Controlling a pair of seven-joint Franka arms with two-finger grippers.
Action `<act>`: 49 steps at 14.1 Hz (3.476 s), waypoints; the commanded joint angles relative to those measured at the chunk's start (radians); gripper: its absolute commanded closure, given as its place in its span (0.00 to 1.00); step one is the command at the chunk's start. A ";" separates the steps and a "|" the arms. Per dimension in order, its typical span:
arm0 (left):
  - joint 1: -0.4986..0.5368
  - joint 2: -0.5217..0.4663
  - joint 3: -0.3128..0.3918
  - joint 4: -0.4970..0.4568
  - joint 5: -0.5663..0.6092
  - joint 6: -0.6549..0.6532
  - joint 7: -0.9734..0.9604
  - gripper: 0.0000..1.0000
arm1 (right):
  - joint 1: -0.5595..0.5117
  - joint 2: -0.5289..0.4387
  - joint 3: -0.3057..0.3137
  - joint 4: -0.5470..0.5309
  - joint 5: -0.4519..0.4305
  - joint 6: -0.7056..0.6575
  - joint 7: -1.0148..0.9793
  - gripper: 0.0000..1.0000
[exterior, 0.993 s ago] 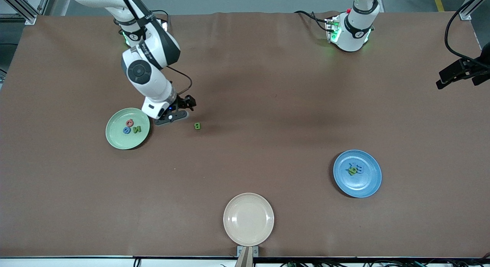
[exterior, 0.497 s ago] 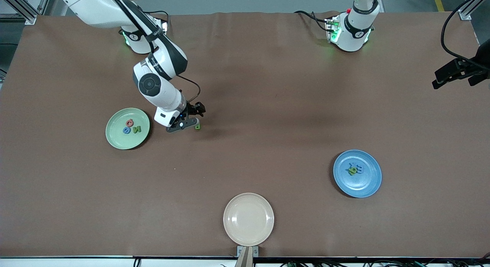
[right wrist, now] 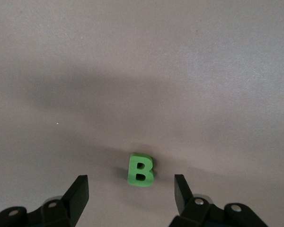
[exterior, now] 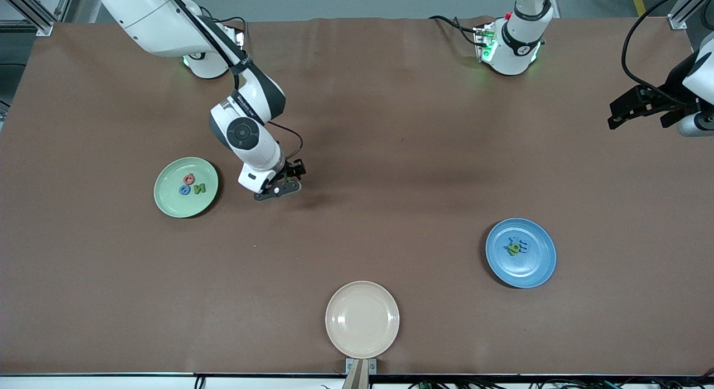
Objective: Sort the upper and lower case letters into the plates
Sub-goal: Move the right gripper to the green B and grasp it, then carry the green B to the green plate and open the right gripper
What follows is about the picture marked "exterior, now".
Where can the green letter q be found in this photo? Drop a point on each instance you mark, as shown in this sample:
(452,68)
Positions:
(514,247)

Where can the green plate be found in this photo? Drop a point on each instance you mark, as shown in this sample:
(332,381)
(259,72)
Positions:
(173,202)

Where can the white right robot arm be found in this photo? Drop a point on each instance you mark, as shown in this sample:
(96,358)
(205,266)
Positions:
(156,20)

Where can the brown table mat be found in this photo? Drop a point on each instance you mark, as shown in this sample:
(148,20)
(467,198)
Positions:
(390,99)

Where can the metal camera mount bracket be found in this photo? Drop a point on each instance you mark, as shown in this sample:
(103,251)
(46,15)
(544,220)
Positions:
(372,365)

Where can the blue letter G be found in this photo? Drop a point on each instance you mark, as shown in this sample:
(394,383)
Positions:
(181,191)

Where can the aluminium frame profile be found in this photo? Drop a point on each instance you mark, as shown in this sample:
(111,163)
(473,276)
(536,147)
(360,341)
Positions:
(44,27)
(678,22)

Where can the blue plate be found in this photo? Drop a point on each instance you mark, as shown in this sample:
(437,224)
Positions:
(524,272)

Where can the green letter N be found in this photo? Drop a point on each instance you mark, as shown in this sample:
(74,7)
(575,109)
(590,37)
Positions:
(199,188)

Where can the beige plate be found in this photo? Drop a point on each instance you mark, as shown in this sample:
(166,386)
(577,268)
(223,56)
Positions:
(362,319)

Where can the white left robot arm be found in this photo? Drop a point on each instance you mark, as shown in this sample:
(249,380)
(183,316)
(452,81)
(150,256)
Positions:
(519,48)

